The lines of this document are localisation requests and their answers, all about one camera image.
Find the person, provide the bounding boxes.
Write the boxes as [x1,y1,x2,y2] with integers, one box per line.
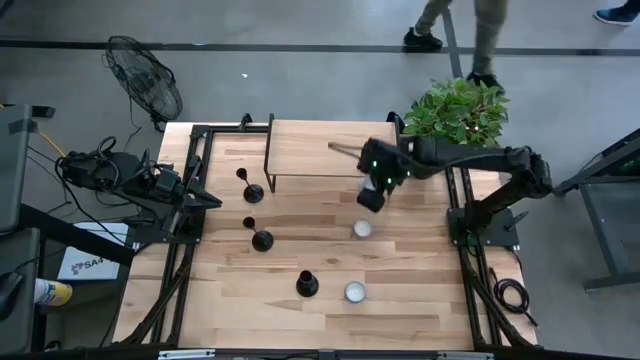
[592,0,640,27]
[402,0,509,94]

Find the yellow white can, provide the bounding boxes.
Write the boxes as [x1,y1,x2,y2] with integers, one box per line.
[33,278,74,307]

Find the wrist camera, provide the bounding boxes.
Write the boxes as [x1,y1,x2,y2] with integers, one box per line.
[155,166,182,191]
[356,185,387,214]

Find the blue patterned candle tin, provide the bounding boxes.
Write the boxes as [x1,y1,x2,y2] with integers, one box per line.
[343,280,368,304]

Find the grey metal cart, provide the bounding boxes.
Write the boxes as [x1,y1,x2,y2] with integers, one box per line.
[551,127,640,292]

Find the black floor fan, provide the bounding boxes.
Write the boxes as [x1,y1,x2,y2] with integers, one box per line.
[102,34,184,134]

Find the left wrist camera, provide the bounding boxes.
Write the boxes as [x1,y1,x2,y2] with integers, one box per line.
[155,166,182,191]

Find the coiled black cable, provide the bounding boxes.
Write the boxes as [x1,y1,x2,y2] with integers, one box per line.
[489,267,540,329]

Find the black computer mouse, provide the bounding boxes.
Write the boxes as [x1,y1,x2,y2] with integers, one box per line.
[0,272,24,321]

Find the wooden shelf riser black legs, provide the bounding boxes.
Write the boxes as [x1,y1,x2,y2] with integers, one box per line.
[263,112,404,194]

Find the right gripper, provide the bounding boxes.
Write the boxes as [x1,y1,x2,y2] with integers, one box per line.
[327,137,416,194]

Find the white cardboard box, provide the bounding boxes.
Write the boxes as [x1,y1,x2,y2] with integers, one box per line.
[57,222,130,281]

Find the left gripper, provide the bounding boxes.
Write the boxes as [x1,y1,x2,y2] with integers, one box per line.
[167,172,223,212]

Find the grey desk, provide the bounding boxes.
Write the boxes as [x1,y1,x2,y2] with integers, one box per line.
[0,227,42,354]
[0,103,56,236]

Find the pink patterned candle tin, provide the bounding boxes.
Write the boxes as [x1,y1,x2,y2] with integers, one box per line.
[352,218,374,240]

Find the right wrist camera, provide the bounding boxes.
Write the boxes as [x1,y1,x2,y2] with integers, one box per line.
[356,185,387,214]

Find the yellow cable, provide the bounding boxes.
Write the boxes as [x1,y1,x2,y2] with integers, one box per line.
[0,102,67,158]

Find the silver metal bracket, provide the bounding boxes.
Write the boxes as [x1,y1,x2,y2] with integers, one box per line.
[437,350,496,360]
[158,349,217,360]

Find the black candlestick holder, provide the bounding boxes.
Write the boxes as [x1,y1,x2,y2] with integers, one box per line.
[235,167,265,205]
[295,269,320,299]
[242,216,275,253]

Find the green potted plant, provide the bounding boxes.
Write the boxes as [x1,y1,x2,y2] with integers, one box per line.
[401,77,512,149]

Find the black metal beam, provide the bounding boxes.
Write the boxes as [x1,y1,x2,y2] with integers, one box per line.
[19,203,136,267]

